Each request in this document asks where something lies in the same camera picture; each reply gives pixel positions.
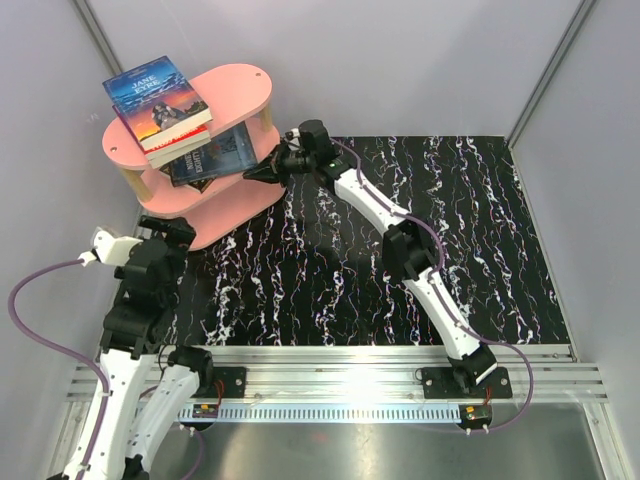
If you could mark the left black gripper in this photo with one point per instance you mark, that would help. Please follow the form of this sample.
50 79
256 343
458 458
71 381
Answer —
179 233

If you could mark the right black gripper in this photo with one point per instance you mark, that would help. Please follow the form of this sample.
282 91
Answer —
271 170

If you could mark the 169-Storey Treehouse black book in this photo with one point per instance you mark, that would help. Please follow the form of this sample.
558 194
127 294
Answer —
196 185

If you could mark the Nineteen Eighty-Four blue book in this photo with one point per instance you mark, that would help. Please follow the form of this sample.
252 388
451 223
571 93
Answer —
228 153

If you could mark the purple paperback book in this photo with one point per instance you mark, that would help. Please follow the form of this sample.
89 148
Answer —
167 157

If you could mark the Jane Eyre blue book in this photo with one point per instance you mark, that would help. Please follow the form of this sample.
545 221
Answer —
156 80

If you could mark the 13-Storey Treehouse red book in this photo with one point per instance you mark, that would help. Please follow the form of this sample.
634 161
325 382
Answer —
160 127

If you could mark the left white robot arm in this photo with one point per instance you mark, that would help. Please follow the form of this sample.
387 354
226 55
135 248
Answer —
120 438

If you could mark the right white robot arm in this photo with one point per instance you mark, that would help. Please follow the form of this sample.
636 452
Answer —
412 252

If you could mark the pink three-tier shelf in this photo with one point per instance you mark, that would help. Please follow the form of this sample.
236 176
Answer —
235 93

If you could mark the black marble table mat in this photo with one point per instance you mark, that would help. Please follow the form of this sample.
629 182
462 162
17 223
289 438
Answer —
308 270

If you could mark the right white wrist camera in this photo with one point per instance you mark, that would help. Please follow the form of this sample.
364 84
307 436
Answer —
292 137

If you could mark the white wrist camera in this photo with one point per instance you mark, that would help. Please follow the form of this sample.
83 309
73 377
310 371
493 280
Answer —
292 137
109 248

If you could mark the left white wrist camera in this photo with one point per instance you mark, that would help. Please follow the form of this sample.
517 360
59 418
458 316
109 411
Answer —
109 248

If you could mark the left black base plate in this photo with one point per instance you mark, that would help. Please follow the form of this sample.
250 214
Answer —
230 381

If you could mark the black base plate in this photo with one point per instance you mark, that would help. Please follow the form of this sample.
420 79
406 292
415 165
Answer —
439 383
230 381

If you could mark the slotted white cable duct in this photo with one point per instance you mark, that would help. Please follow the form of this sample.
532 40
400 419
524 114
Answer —
322 413

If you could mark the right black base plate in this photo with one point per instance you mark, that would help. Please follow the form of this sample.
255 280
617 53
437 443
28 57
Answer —
439 383

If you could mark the aluminium rail frame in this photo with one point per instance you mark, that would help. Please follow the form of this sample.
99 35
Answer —
557 425

